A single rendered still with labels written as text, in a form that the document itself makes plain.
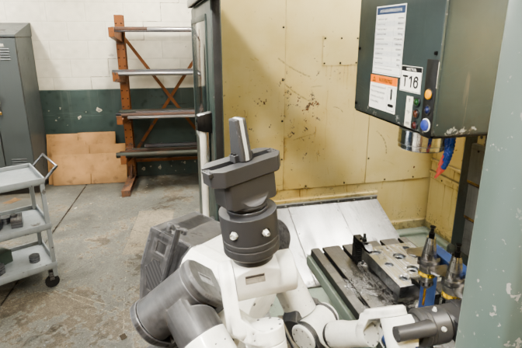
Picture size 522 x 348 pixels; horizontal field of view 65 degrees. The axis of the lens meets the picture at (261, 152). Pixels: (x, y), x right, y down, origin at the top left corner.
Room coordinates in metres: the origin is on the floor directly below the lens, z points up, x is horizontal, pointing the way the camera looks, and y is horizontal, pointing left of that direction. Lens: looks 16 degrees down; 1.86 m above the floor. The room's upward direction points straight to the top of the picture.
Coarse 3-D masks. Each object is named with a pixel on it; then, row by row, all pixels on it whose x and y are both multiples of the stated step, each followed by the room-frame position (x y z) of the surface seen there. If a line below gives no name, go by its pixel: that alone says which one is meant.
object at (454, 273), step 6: (456, 258) 0.98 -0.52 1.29; (450, 264) 0.99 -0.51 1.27; (456, 264) 0.98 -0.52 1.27; (462, 264) 0.98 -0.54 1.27; (450, 270) 0.98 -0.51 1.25; (456, 270) 0.97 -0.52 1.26; (462, 270) 0.98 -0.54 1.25; (450, 276) 0.98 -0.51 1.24; (456, 276) 0.97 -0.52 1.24; (462, 276) 0.98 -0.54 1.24
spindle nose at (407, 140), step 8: (400, 128) 1.38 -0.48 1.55; (400, 136) 1.38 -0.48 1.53; (408, 136) 1.34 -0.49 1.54; (416, 136) 1.32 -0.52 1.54; (400, 144) 1.38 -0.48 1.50; (408, 144) 1.34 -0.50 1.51; (416, 144) 1.32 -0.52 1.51; (424, 144) 1.31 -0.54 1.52; (432, 144) 1.31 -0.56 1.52; (440, 144) 1.32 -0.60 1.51; (424, 152) 1.31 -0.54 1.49; (432, 152) 1.31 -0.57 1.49
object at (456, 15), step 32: (384, 0) 1.31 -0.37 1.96; (416, 0) 1.15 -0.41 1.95; (448, 0) 1.03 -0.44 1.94; (480, 0) 1.04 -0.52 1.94; (416, 32) 1.13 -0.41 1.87; (448, 32) 1.03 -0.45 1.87; (480, 32) 1.05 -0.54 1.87; (416, 64) 1.12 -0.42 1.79; (448, 64) 1.03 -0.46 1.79; (480, 64) 1.05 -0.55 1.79; (416, 96) 1.10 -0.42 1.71; (448, 96) 1.03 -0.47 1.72; (480, 96) 1.05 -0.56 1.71; (448, 128) 1.03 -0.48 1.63; (480, 128) 1.06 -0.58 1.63
